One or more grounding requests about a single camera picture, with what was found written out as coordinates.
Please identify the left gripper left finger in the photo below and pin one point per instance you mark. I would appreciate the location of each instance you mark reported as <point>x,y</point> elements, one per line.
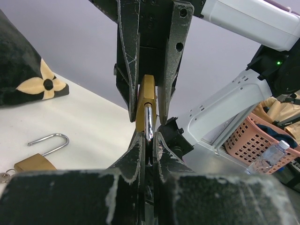
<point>126,197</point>

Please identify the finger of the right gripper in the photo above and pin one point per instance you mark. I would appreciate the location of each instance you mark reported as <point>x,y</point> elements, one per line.
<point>128,53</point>
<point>182,13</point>

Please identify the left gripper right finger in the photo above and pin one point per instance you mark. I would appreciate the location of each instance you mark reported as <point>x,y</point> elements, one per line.
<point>167,170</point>

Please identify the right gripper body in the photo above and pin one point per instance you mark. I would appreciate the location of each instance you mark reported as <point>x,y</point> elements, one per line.
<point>154,27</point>

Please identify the medium brass padlock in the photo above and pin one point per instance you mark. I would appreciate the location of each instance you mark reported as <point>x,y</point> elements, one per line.
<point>146,108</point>

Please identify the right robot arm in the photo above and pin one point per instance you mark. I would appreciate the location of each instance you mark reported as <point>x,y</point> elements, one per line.
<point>274,70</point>

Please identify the pink plastic basket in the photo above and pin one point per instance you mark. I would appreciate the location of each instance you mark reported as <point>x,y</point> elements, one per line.
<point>248,141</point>

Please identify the large brass padlock long shackle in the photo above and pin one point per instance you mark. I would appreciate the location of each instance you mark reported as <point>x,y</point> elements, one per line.
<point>39,162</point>

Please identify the clear water bottle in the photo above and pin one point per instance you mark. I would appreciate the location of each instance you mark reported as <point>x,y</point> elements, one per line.
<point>268,159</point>

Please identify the black floral pillow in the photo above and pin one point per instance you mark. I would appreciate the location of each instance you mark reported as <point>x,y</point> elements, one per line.
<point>24,75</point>

